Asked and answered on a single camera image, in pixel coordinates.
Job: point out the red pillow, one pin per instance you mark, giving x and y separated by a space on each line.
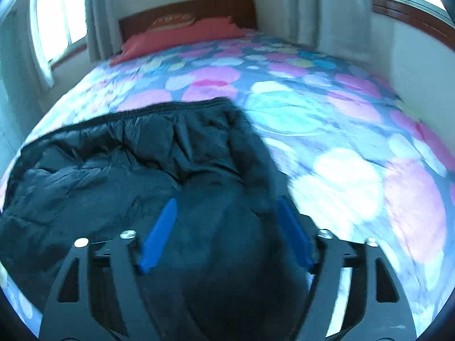
170 39

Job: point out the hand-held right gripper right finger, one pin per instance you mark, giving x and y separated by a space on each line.
295 234

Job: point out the dark wooden headboard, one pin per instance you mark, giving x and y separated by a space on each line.
138 25

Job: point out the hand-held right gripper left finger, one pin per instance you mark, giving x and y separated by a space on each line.
160 234

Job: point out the small brown printed cushion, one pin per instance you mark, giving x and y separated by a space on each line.
175 19

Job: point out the pale curtain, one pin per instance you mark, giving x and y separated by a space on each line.
327 7
35 42
103 14

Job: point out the black quilted puffer jacket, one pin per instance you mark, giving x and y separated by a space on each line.
106 167

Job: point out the bed with floral sheet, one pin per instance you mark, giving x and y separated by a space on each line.
337 131

